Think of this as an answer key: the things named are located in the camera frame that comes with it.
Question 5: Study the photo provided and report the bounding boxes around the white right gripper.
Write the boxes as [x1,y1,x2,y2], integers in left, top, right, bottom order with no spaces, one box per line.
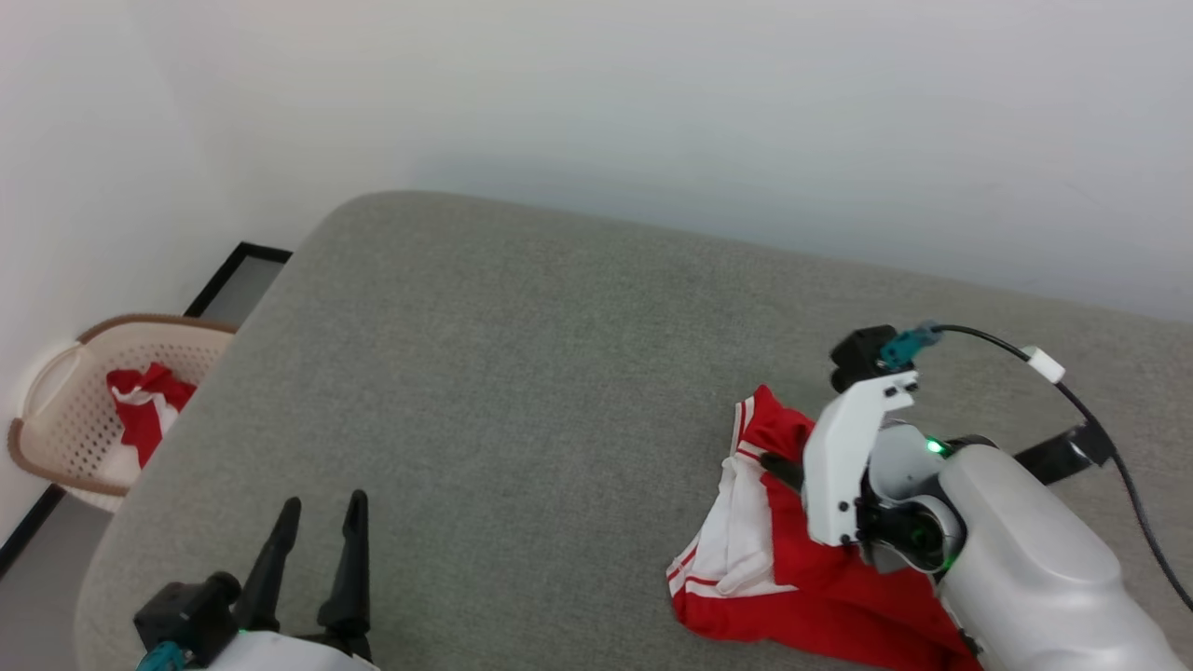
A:
[759,370,970,575]

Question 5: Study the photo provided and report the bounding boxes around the black right camera cable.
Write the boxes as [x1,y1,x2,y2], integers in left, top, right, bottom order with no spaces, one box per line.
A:
[930,323,1193,613]

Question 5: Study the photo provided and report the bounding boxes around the white cable tag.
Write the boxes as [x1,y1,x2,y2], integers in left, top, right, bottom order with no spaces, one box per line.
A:
[1020,345,1066,385]

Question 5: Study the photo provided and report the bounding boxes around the black cable holder strap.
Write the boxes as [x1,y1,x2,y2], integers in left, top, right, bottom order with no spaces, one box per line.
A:
[1011,423,1117,486]

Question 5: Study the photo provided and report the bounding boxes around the grey fabric sofa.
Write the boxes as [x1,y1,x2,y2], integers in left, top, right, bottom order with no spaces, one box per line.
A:
[73,190,1193,671]

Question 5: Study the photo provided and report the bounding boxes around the red white striped garment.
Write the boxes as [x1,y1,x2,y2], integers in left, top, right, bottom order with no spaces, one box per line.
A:
[665,384,985,671]

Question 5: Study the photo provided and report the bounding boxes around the beige plastic laundry basket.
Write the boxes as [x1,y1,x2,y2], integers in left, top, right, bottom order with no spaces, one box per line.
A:
[7,313,240,514]

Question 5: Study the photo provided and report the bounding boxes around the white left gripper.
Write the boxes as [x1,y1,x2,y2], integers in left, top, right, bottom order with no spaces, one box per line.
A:
[191,489,379,671]

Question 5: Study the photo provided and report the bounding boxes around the red white clothes in basket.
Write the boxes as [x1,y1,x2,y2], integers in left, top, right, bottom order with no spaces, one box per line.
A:
[105,363,199,471]

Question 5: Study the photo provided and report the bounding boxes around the teal right camera connector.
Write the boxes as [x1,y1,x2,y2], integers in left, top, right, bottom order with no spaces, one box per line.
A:
[878,321,944,372]

